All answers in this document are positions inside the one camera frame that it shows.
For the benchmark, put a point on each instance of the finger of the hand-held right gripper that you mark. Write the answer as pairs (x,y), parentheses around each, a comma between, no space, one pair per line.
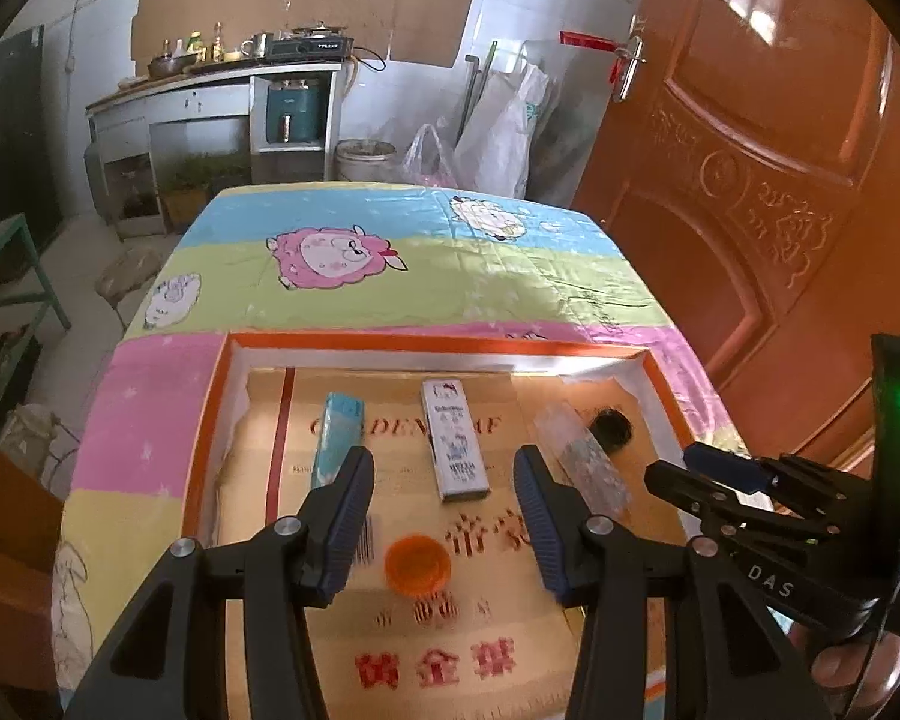
(724,463)
(682,491)

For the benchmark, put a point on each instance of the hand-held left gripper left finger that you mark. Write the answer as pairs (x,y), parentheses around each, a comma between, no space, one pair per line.
(345,521)

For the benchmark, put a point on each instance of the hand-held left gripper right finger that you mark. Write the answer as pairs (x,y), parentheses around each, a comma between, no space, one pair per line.
(540,529)

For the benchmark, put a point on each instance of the clear glitter box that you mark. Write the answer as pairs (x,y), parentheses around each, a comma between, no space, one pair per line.
(581,461)

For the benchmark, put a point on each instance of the plain orange bottle cap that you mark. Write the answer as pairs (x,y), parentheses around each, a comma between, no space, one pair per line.
(418,566)

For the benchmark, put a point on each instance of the teal small box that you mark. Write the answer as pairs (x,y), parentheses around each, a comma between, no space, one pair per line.
(337,435)

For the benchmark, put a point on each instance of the black bottle cap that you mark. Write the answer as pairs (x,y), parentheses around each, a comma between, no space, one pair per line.
(612,427)

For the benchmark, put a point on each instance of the white printed small box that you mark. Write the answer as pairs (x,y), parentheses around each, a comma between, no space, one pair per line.
(456,442)

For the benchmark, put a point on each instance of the shallow cardboard tray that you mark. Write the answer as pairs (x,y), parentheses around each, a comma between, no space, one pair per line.
(435,690)

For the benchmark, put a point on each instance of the person's right hand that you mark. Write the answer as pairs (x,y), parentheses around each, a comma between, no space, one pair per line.
(844,671)

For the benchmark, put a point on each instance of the brown wooden door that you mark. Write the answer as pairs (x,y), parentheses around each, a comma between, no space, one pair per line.
(757,202)

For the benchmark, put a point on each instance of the white sack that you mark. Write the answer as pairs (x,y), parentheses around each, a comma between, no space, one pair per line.
(41,439)

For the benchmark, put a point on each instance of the grey floor rag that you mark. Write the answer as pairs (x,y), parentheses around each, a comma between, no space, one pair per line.
(131,277)

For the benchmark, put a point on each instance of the round bucket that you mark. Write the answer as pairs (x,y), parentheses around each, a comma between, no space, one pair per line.
(364,161)

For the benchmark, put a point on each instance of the clear plastic bag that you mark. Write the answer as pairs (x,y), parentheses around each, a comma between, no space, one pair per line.
(429,161)

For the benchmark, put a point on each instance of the white woven bag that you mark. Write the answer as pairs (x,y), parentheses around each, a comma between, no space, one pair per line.
(502,135)

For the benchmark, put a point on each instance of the teal air fryer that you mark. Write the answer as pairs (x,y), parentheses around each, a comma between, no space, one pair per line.
(295,116)

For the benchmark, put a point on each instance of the grey gas cylinder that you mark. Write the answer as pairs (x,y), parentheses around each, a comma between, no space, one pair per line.
(95,180)

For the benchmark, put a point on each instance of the red ribbon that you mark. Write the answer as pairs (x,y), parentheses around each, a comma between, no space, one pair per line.
(589,41)

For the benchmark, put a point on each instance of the green metal rack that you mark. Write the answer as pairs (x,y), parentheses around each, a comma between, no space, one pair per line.
(4,236)

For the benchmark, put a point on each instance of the white kitchen counter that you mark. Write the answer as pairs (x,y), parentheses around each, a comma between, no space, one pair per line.
(195,101)

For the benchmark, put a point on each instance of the black gas stove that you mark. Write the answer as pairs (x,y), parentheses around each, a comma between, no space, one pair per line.
(311,50)

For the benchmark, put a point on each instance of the metal basin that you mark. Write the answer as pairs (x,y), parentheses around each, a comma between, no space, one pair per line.
(172,66)

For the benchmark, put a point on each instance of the sauce bottle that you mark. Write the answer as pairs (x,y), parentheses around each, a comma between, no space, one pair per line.
(218,45)

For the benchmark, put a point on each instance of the green cap bottle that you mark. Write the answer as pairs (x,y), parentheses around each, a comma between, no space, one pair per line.
(196,45)

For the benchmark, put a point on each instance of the dark green panel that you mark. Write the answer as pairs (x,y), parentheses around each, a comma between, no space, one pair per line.
(15,127)

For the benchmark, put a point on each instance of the cardboard wall covering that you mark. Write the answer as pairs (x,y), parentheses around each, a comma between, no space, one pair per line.
(307,0)

